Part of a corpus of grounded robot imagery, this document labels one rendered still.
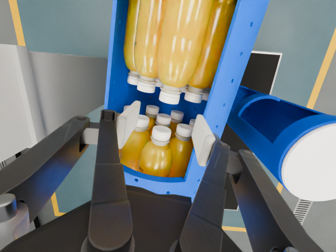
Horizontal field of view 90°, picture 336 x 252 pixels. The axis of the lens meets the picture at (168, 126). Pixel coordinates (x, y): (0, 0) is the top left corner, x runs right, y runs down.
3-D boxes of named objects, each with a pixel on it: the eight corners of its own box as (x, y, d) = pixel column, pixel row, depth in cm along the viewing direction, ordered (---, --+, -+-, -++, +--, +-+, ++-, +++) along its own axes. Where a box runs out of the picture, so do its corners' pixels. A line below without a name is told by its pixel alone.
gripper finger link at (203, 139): (207, 136, 14) (216, 138, 14) (197, 113, 21) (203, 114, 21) (198, 166, 15) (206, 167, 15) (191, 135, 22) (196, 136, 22)
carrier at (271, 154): (259, 101, 133) (235, 76, 127) (395, 162, 51) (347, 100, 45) (231, 126, 141) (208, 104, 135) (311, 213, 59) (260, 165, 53)
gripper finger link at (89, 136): (107, 150, 13) (68, 142, 13) (125, 127, 18) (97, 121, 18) (108, 133, 13) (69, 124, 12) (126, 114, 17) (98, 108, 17)
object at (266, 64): (186, 196, 187) (187, 207, 173) (207, 49, 135) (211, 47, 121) (233, 200, 187) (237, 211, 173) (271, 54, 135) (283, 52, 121)
